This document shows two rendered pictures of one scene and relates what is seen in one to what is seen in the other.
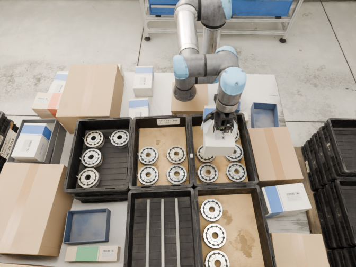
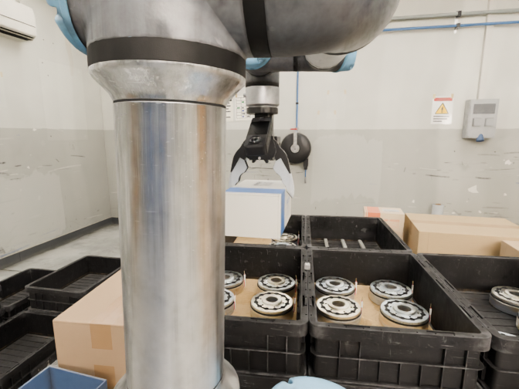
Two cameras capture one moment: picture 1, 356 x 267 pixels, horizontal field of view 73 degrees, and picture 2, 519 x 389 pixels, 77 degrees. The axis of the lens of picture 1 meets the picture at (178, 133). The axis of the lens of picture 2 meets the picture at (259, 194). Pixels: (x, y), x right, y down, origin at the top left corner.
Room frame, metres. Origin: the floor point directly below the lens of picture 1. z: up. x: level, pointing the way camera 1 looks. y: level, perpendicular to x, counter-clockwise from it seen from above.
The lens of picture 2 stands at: (1.24, -0.07, 1.25)
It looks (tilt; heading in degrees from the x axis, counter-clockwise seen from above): 10 degrees down; 189
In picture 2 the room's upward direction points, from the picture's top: straight up
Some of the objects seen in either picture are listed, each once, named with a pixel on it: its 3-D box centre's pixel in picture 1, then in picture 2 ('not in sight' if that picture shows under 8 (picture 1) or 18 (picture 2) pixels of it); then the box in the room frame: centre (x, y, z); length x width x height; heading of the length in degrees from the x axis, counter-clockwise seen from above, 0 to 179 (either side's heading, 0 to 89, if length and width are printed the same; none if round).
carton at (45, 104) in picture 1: (50, 104); not in sight; (0.90, 0.78, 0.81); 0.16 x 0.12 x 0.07; 86
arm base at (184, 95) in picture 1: (184, 87); not in sight; (1.00, -0.05, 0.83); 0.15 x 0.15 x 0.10
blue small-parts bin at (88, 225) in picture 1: (88, 225); not in sight; (0.20, 0.46, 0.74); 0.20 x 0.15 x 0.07; 93
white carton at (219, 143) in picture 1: (217, 130); (260, 205); (0.52, -0.17, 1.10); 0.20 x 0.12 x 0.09; 177
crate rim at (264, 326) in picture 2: (220, 147); (243, 277); (0.53, -0.21, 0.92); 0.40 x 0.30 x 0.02; 1
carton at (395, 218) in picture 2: not in sight; (382, 218); (-0.23, 0.26, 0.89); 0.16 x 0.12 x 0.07; 84
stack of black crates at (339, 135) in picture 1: (339, 157); not in sight; (0.69, -1.18, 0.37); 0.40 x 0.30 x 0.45; 177
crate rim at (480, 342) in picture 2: (160, 149); (374, 285); (0.52, 0.09, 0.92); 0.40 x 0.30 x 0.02; 1
